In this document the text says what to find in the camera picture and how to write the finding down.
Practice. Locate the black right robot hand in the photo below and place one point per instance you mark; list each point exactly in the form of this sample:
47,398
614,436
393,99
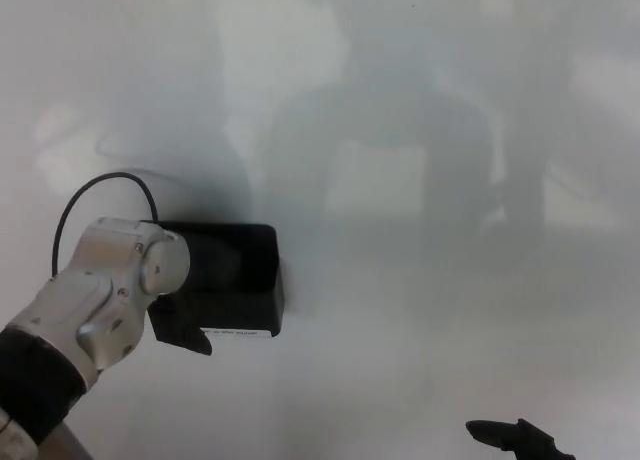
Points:
505,432

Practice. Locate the grey whiteboard frame edge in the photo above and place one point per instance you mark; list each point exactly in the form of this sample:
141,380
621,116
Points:
70,445

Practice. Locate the white whiteboard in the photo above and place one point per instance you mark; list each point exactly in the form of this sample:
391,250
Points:
425,230

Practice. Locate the black magnetic marker holder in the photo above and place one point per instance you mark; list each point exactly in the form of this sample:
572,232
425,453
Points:
255,290

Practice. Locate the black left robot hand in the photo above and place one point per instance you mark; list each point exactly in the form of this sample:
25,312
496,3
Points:
215,267

